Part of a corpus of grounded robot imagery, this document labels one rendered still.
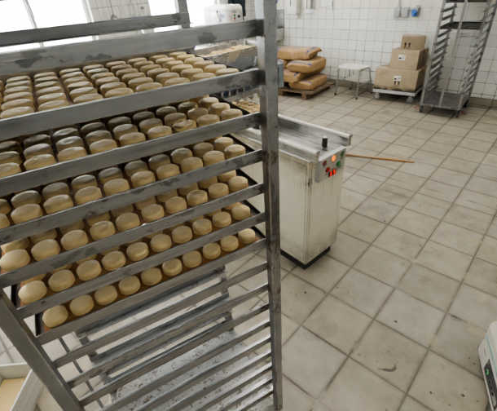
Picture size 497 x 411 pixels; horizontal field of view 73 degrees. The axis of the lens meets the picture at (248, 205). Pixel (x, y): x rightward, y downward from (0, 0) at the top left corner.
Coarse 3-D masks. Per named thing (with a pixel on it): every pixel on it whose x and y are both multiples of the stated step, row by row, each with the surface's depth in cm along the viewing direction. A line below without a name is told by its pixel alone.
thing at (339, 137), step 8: (280, 120) 226; (288, 120) 220; (296, 120) 217; (296, 128) 218; (304, 128) 213; (312, 128) 208; (320, 128) 203; (328, 128) 202; (320, 136) 206; (328, 136) 201; (336, 136) 196; (344, 136) 192; (352, 136) 192; (344, 144) 195
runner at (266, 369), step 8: (264, 368) 131; (248, 376) 129; (256, 376) 127; (240, 384) 124; (224, 392) 124; (232, 392) 123; (208, 400) 122; (216, 400) 120; (200, 408) 118; (208, 408) 120
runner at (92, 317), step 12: (264, 240) 94; (240, 252) 91; (252, 252) 94; (204, 264) 87; (216, 264) 89; (180, 276) 84; (192, 276) 86; (156, 288) 82; (168, 288) 84; (120, 300) 78; (132, 300) 80; (96, 312) 76; (108, 312) 78; (72, 324) 75; (84, 324) 76; (36, 336) 72; (48, 336) 73; (60, 336) 75
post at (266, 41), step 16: (256, 0) 62; (272, 0) 61; (256, 16) 63; (272, 16) 62; (272, 32) 64; (272, 48) 65; (272, 64) 67; (272, 80) 68; (272, 96) 70; (272, 112) 72; (272, 128) 74; (272, 144) 76; (272, 160) 78; (272, 176) 80; (272, 192) 83; (272, 208) 85; (272, 224) 88; (272, 240) 91; (272, 256) 94; (272, 272) 98; (272, 288) 102; (272, 304) 106; (272, 320) 111; (272, 336) 116; (272, 352) 122; (272, 368) 129; (272, 384) 136
